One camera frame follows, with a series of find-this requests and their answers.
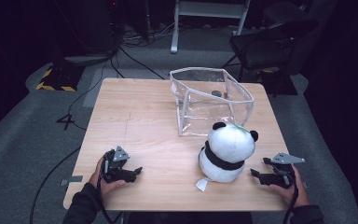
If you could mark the yellow black striped base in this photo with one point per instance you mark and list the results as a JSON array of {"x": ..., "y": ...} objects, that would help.
[{"x": 60, "y": 79}]

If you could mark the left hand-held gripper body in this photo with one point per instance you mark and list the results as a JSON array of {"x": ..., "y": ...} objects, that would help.
[{"x": 120, "y": 154}]

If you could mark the dark round disc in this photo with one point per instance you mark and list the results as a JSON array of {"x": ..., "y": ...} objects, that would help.
[{"x": 216, "y": 93}]

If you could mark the white desk frame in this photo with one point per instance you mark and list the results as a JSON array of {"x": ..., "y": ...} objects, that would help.
[{"x": 209, "y": 8}]

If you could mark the black chair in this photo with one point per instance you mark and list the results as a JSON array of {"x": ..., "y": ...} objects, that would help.
[{"x": 261, "y": 46}]

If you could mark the panda plush toy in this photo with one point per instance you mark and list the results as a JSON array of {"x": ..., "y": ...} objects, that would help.
[{"x": 230, "y": 149}]

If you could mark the transparent plastic bag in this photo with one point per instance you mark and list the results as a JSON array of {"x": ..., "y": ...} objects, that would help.
[{"x": 205, "y": 107}]

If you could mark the grey tape strip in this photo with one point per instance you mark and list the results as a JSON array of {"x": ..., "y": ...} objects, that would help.
[{"x": 71, "y": 179}]

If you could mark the dark equipment stand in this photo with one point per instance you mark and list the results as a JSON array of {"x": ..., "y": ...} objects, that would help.
[{"x": 87, "y": 31}]

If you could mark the person's left hand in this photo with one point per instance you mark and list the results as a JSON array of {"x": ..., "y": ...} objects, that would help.
[{"x": 107, "y": 187}]

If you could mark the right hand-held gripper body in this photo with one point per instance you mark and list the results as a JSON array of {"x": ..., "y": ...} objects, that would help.
[{"x": 284, "y": 159}]

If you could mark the person's right hand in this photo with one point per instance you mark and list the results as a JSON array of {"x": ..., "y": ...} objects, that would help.
[{"x": 296, "y": 194}]

